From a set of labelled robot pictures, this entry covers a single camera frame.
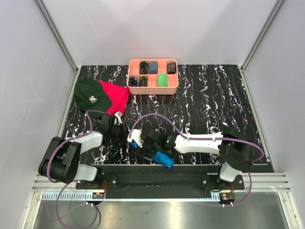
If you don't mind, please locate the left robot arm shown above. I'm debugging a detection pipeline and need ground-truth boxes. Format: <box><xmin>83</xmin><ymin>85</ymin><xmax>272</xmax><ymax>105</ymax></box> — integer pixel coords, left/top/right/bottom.
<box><xmin>38</xmin><ymin>112</ymin><xmax>128</xmax><ymax>189</ymax></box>

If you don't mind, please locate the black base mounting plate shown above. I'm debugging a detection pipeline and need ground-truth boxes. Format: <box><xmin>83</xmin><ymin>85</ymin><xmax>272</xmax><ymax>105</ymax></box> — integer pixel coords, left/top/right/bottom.
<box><xmin>76</xmin><ymin>165</ymin><xmax>245</xmax><ymax>199</ymax></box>

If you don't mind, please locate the pink folded cloth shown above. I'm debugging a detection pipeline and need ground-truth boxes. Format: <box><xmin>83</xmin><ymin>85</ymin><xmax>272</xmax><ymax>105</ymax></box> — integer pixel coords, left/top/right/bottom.
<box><xmin>97</xmin><ymin>80</ymin><xmax>130</xmax><ymax>116</ymax></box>

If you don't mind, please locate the green rolled cloth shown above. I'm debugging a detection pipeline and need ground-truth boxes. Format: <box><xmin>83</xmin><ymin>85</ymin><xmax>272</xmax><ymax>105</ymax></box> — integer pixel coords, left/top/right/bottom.
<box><xmin>157</xmin><ymin>73</ymin><xmax>168</xmax><ymax>87</ymax></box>

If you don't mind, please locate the grey rolled cloth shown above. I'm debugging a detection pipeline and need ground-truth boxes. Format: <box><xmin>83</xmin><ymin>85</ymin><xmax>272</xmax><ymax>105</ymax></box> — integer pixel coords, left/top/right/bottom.
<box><xmin>148</xmin><ymin>61</ymin><xmax>158</xmax><ymax>74</ymax></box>

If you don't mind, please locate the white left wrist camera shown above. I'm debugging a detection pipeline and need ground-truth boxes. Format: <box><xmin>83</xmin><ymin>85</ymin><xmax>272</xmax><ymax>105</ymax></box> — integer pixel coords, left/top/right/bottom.
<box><xmin>114</xmin><ymin>112</ymin><xmax>122</xmax><ymax>125</ymax></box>

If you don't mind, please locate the dark green baseball cap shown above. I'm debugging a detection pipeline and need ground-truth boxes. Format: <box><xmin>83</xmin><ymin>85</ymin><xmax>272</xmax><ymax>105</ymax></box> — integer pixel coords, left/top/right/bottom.
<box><xmin>74</xmin><ymin>78</ymin><xmax>112</xmax><ymax>119</ymax></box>

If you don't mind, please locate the dark floral rolled cloth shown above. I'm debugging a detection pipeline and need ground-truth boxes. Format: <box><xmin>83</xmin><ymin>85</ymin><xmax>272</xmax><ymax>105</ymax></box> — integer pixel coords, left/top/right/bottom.
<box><xmin>139</xmin><ymin>61</ymin><xmax>149</xmax><ymax>74</ymax></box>

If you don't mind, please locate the bright blue napkin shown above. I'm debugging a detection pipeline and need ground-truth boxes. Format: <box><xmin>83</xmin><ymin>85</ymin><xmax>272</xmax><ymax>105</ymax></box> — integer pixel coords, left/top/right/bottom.
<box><xmin>135</xmin><ymin>143</ymin><xmax>174</xmax><ymax>169</ymax></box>

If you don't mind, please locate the aluminium frame rail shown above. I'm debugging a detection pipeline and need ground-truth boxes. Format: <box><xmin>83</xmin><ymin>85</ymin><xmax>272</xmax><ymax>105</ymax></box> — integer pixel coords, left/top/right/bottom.
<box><xmin>34</xmin><ymin>0</ymin><xmax>78</xmax><ymax>73</ymax></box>

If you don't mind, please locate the pink divided organizer box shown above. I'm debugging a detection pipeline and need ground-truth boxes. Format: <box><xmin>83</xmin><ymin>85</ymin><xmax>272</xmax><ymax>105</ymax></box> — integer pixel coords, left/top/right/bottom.
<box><xmin>126</xmin><ymin>59</ymin><xmax>179</xmax><ymax>95</ymax></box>

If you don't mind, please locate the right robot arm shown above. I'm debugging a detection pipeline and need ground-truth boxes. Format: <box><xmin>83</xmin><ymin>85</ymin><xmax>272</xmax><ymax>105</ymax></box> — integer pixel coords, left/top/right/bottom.
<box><xmin>137</xmin><ymin>129</ymin><xmax>257</xmax><ymax>189</ymax></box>

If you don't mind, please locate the navy striped rolled cloth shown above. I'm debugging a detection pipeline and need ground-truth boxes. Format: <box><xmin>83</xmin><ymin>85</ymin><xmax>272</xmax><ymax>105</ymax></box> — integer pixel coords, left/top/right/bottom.
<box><xmin>128</xmin><ymin>76</ymin><xmax>138</xmax><ymax>87</ymax></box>

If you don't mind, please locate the brown patterned rolled cloth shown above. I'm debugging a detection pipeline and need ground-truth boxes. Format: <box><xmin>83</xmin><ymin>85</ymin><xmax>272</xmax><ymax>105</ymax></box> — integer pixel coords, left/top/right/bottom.
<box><xmin>167</xmin><ymin>62</ymin><xmax>177</xmax><ymax>74</ymax></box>

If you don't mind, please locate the yellow floral rolled cloth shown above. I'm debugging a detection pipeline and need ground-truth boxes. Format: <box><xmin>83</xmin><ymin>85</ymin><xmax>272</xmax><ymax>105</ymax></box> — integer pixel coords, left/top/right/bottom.
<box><xmin>138</xmin><ymin>76</ymin><xmax>148</xmax><ymax>87</ymax></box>

